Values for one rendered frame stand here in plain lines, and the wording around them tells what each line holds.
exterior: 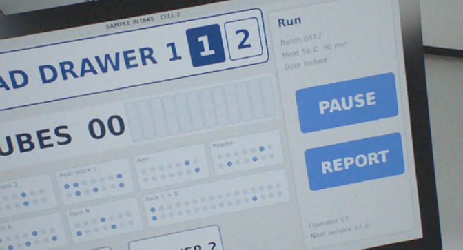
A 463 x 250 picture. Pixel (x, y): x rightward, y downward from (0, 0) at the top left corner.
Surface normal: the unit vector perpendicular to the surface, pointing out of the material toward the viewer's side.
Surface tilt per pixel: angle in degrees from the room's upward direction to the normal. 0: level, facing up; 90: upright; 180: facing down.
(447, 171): 0
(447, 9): 90
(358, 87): 50
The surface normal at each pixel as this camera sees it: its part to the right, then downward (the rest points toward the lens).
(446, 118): -0.11, -0.68
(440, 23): -0.44, 0.69
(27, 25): 0.04, 0.11
